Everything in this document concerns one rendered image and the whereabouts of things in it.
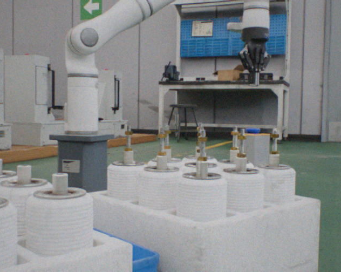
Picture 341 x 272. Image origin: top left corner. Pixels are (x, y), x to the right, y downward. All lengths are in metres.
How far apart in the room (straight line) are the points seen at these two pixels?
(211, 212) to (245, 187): 0.11
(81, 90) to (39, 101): 2.34
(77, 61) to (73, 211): 0.81
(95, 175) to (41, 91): 2.40
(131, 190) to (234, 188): 0.24
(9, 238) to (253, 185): 0.49
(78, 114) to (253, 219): 0.67
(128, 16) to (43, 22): 6.42
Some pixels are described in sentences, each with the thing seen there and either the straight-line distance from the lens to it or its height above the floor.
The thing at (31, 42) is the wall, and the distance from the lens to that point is 7.88.
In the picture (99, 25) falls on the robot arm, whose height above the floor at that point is 0.62.
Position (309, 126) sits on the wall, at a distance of 6.08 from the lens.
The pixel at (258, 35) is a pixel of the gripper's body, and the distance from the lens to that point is 1.25.
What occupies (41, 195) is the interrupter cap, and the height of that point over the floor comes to 0.25.
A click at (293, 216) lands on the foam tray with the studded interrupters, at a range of 0.97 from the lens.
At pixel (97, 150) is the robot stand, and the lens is 1.32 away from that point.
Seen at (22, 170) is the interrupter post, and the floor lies 0.27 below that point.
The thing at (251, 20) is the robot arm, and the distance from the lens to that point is 1.26.
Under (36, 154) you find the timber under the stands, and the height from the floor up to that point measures 0.03.
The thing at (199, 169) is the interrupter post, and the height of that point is 0.27.
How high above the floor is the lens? 0.38
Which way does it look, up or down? 3 degrees down
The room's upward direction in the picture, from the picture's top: 1 degrees clockwise
